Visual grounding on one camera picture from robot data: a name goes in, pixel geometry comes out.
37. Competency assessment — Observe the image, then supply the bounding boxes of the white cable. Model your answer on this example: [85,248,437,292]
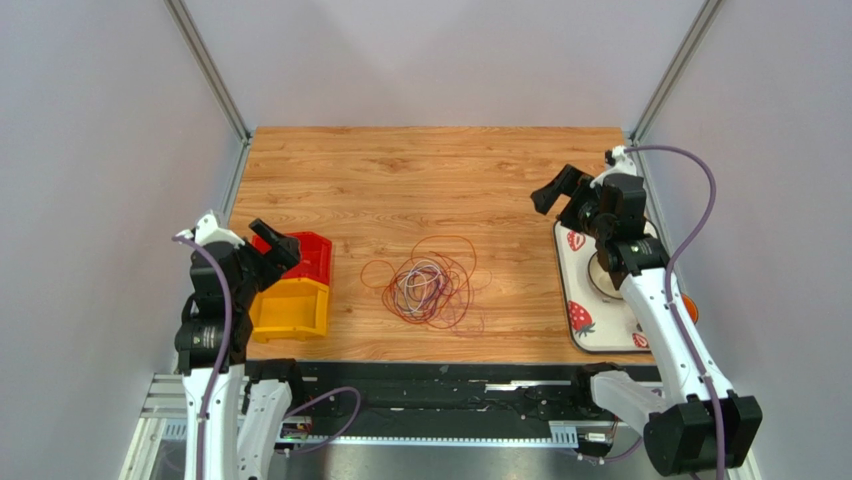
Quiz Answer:
[392,260,449,315]

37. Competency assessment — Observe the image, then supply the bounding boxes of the pink cable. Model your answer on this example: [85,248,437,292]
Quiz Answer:
[389,256,467,324]

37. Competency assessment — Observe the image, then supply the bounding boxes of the red cable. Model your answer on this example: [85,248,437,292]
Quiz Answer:
[380,249,494,334]

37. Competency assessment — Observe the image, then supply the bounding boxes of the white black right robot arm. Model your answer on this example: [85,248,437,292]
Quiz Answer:
[531,146,763,478]

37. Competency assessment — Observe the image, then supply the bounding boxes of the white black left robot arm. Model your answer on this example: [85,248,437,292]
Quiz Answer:
[173,210,304,479]

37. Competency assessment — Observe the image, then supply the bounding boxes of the red plastic bin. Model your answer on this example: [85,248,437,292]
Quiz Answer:
[280,231,333,286]

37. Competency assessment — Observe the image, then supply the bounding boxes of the yellow plastic bin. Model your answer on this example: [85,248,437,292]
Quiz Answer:
[250,278,330,343]

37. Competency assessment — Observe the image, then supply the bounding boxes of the beige ceramic bowl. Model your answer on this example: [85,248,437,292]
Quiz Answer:
[587,254,623,301]

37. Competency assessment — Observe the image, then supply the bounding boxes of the strawberry pattern tray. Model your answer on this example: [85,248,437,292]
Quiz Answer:
[553,222,650,355]

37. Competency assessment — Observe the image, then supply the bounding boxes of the orange round object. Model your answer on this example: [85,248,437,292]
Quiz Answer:
[680,293,700,324]

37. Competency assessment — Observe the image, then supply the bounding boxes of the purple left arm hose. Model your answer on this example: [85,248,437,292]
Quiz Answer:
[172,234,234,480]

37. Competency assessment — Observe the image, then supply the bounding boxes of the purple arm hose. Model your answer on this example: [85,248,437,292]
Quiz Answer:
[172,234,234,480]
[622,144,728,480]

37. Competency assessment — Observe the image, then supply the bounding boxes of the purple right arm hose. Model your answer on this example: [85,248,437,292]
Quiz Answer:
[622,144,728,480]

